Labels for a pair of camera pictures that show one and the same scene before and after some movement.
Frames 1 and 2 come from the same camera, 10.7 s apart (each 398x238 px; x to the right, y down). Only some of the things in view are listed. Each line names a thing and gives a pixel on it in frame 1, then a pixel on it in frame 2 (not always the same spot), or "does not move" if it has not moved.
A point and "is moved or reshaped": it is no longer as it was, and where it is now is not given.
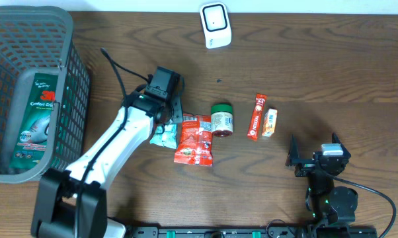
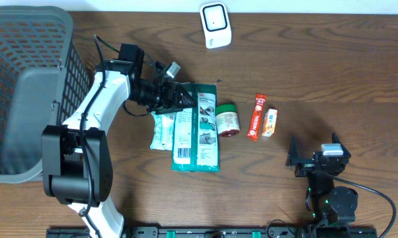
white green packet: x=38 y=94 → x=196 y=137
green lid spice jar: x=221 y=119 is moved or reshaped
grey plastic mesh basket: x=22 y=40 does not move
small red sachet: x=255 y=123 does not move
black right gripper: x=293 y=159 does not move
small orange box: x=270 y=119 does not move
